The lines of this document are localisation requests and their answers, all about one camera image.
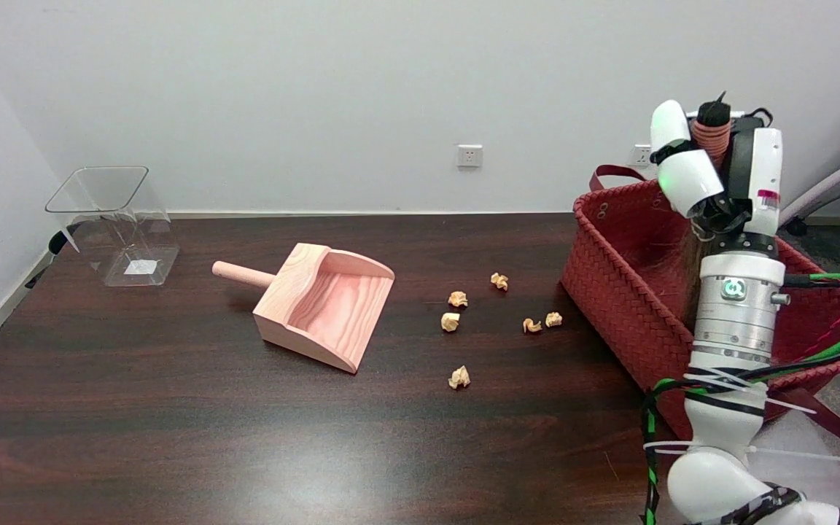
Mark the wooden dustpan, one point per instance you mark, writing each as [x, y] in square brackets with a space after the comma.
[325, 306]

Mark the clear plastic container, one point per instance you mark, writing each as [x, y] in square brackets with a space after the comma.
[128, 248]

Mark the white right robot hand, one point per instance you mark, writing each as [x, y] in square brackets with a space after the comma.
[759, 182]

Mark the white wall socket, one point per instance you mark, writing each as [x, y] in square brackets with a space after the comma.
[469, 155]
[641, 155]

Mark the red woven basket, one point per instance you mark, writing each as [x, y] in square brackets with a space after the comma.
[624, 292]

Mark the crumpled paper scrap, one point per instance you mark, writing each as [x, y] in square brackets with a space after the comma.
[459, 378]
[450, 321]
[499, 281]
[531, 326]
[553, 319]
[457, 299]

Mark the dark grey tube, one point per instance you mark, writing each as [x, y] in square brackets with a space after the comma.
[839, 195]

